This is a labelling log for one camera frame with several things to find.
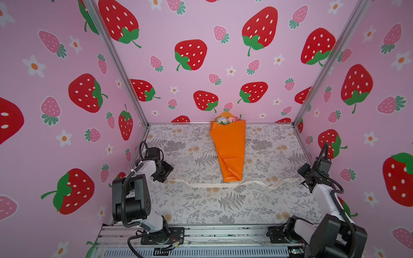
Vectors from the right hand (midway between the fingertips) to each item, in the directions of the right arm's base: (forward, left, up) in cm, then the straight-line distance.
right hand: (307, 167), depth 85 cm
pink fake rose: (+40, +41, -4) cm, 58 cm away
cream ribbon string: (-9, +38, -10) cm, 40 cm away
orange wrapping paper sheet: (+21, +42, -8) cm, 48 cm away
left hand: (-7, +76, -7) cm, 77 cm away
